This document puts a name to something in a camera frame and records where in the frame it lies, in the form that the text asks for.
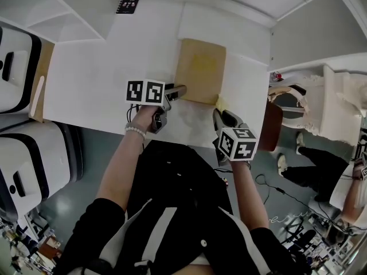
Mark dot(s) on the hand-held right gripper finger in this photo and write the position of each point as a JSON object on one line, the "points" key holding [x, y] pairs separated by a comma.
{"points": [[219, 123], [236, 122]]}

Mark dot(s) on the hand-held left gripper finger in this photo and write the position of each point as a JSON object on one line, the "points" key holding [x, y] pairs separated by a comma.
{"points": [[176, 92]]}

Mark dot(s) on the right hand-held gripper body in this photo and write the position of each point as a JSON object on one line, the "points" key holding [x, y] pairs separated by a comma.
{"points": [[238, 146]]}

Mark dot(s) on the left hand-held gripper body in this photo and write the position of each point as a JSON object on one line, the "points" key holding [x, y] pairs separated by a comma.
{"points": [[144, 92]]}

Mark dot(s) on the yellow cloth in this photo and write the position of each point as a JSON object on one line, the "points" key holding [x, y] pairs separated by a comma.
{"points": [[222, 103]]}

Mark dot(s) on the brown notebook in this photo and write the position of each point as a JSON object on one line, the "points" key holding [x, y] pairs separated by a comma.
{"points": [[198, 76]]}

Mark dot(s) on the person's left forearm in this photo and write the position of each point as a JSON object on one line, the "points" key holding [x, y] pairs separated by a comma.
{"points": [[117, 170]]}

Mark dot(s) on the person's right forearm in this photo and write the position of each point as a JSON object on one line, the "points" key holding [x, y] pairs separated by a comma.
{"points": [[248, 196]]}

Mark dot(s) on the person's left hand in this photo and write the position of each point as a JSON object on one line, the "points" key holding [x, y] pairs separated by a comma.
{"points": [[147, 119]]}

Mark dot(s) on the brown wooden stool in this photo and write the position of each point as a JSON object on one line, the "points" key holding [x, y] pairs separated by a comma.
{"points": [[269, 127]]}

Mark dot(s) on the white desk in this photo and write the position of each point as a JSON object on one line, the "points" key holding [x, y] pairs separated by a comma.
{"points": [[100, 67]]}

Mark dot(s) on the small red object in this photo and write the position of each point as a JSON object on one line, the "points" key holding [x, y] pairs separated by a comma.
{"points": [[277, 76]]}

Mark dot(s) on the cream ornate chair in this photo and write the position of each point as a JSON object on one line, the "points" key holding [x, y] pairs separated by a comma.
{"points": [[301, 102]]}

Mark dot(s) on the person in black shirt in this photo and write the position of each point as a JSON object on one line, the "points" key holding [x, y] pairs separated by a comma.
{"points": [[177, 199]]}

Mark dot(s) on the small black spiral notebook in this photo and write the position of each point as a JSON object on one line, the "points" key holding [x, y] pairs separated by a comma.
{"points": [[127, 5]]}

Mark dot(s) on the white ornate vanity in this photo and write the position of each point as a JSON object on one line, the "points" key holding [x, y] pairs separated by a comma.
{"points": [[335, 107]]}

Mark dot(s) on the cardboard box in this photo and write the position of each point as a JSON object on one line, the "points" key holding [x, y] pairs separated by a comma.
{"points": [[47, 64]]}

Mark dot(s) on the white shelf unit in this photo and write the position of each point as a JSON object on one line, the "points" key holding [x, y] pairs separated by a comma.
{"points": [[57, 24]]}

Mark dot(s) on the black office chair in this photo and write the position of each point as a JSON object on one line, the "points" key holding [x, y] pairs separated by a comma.
{"points": [[304, 236]]}

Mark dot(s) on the white black robot machine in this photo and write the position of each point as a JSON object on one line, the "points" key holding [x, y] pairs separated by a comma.
{"points": [[48, 159], [14, 96]]}

